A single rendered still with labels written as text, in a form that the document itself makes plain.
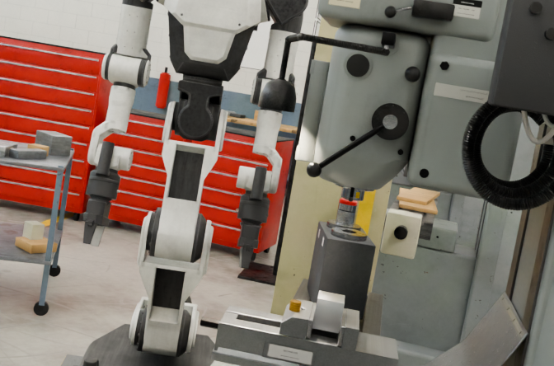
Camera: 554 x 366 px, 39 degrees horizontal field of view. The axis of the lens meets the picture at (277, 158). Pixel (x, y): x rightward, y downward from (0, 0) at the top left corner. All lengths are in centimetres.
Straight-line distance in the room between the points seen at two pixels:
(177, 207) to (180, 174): 11
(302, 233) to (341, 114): 192
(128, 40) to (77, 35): 928
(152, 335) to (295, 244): 119
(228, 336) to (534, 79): 73
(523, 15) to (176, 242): 126
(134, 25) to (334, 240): 88
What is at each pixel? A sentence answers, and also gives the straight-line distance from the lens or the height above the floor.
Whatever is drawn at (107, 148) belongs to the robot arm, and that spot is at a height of 122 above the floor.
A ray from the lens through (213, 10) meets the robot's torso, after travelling 222.
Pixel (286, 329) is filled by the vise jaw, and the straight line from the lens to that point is 149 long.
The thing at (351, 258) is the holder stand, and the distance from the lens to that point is 189.
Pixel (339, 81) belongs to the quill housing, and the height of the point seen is 151.
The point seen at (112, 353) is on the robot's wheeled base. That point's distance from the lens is 255.
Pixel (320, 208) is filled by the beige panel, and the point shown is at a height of 97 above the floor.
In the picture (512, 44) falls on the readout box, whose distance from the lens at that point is 125.
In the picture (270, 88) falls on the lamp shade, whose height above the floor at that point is 148.
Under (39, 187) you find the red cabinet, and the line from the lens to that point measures 689.
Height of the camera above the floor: 150
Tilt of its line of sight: 6 degrees down
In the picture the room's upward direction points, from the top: 10 degrees clockwise
